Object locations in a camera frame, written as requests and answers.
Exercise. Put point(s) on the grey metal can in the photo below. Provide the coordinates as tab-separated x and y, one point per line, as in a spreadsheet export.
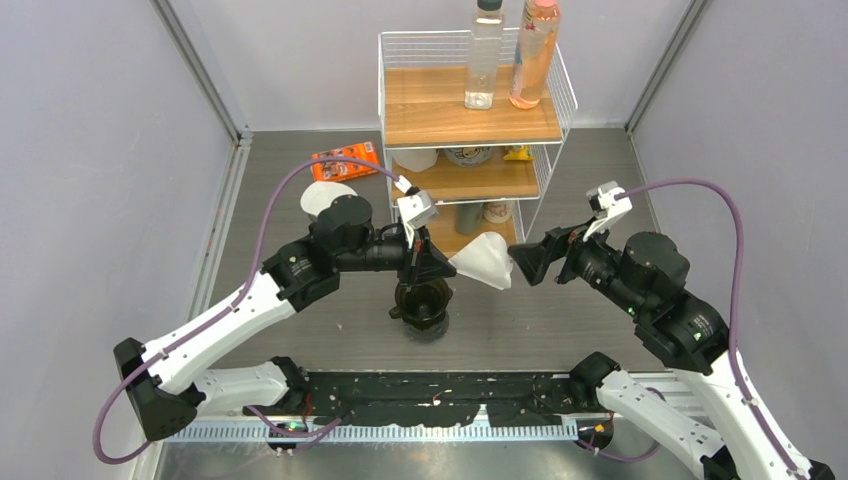
468	218

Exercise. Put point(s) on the white printed cup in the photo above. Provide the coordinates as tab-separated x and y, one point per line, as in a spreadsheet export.
498	212

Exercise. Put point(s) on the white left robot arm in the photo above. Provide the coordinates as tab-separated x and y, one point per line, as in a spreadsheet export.
169	381

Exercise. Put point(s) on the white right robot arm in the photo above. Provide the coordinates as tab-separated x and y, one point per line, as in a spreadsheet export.
646	279

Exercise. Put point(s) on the smoky glass mug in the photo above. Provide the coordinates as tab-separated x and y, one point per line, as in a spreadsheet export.
426	332

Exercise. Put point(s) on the orange snack box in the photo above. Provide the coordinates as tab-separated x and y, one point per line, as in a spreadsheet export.
337	171

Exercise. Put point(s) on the clear water bottle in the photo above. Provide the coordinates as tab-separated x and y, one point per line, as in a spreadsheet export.
484	55

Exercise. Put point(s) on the printed ceramic bowl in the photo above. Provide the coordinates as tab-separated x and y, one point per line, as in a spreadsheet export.
468	156

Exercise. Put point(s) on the dark green dripper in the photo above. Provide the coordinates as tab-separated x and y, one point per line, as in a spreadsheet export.
421	303

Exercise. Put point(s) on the white wire wooden shelf rack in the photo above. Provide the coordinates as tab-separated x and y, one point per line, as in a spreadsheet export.
421	78

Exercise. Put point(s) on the white cup on shelf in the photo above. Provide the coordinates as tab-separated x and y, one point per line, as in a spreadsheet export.
414	160

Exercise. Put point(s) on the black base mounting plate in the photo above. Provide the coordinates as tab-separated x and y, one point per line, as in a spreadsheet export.
439	399

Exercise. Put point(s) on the yellow snack packet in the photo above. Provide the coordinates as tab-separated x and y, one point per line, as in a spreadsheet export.
518	153

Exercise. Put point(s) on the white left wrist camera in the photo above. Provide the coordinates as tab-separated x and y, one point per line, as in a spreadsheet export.
415	208

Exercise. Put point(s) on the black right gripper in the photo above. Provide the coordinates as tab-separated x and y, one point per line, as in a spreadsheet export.
532	257

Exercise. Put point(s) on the pink drink bottle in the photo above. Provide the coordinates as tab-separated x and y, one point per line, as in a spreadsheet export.
536	44

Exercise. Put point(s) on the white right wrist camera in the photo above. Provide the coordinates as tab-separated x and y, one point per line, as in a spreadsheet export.
608	205

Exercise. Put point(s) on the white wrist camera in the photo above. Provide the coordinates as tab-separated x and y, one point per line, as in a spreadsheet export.
608	205
415	208

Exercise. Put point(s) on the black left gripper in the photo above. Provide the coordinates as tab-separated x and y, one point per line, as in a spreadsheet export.
433	266

